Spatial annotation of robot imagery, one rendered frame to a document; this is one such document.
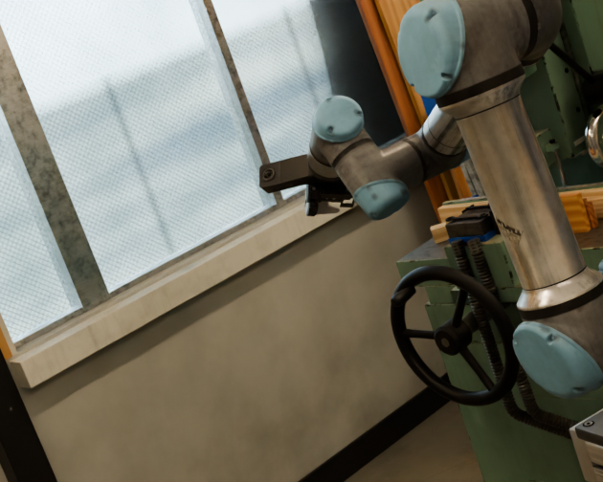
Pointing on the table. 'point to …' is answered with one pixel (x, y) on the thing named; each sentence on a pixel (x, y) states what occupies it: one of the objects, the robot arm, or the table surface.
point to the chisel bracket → (545, 144)
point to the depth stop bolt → (556, 158)
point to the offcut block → (439, 232)
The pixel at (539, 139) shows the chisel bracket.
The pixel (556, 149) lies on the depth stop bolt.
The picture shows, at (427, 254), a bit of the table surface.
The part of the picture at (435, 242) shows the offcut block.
